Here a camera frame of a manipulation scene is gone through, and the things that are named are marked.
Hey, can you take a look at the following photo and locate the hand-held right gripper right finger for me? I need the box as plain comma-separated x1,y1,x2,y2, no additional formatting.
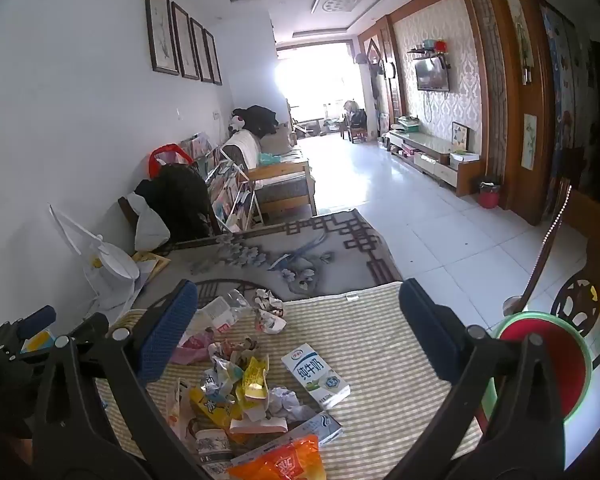
399,280,566,480

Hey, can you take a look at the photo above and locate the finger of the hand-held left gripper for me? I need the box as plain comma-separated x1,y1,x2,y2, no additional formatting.
67,312,112,352

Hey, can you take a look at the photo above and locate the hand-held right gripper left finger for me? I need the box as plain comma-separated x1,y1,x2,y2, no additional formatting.
30,279,216,480

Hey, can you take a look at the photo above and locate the pink plastic bag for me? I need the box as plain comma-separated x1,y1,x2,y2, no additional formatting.
172,332,216,366

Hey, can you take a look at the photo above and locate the clear plastic bottle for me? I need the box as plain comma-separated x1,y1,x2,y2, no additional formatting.
192,290,256,333

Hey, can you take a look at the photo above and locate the red bin with green rim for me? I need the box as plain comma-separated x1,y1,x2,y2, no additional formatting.
482,311,593,423

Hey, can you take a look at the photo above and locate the striped green beige mat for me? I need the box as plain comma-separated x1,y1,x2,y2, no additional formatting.
95,281,483,480

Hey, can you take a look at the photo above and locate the white electric fan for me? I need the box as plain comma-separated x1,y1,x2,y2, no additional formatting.
49,204,141,311

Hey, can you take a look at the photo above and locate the yellow snack bag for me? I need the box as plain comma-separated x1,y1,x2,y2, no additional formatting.
190,387,243,428

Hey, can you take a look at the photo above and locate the white plastic bag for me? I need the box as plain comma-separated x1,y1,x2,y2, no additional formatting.
127,192,172,252

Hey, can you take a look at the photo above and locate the grey patterned cloth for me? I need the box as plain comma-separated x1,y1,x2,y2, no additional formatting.
135,208,405,311

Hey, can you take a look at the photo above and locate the white milk carton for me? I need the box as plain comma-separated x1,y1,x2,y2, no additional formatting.
281,342,352,410

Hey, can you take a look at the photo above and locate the black coat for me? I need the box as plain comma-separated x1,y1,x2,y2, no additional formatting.
135,164,216,241

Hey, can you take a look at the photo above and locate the crumpled white tissue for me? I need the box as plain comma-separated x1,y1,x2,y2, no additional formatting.
267,386,313,421

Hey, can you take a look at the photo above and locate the small red waste bin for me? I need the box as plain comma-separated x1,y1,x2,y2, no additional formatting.
478,176,503,209

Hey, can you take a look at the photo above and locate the magazine rack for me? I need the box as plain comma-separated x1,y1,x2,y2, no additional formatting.
180,132,266,233

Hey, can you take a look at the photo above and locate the flattened white blue carton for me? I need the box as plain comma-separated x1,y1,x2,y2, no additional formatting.
230,412,343,466

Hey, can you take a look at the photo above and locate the television cabinet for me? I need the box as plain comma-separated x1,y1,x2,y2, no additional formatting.
384,127,482,197

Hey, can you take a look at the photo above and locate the orange snack bag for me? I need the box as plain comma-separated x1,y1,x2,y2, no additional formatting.
227,435,327,480

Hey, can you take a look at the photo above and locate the red bag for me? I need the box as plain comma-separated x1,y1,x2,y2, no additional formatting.
148,143,193,178

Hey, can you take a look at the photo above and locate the wooden sofa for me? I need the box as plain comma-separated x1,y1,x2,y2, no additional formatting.
220,130,318,218

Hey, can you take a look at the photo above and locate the geometric framed picture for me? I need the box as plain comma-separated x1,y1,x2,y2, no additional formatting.
451,121,470,152

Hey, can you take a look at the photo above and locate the carved wooden chair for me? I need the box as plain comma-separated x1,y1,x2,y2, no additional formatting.
502,175,600,376

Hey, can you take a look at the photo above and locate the white towel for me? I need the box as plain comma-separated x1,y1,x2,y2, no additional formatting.
222,131,263,168

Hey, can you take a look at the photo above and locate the small wooden chair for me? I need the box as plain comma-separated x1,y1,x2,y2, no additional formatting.
340,100,368,143

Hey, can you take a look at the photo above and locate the cartoon printed curtain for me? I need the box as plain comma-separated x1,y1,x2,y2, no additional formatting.
540,2,600,151

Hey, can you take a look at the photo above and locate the white bead necklace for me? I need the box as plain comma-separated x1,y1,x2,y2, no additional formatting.
540,186,573,256

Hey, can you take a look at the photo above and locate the wall television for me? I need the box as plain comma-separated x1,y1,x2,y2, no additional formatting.
415,57,451,92

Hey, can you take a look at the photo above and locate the wall shelf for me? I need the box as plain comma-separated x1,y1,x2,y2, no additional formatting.
406,38,453,68

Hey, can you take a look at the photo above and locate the large framed wall picture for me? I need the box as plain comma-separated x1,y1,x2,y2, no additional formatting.
145,0,181,77

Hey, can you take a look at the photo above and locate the tall flower wall picture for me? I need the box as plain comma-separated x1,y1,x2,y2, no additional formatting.
506,0,535,68

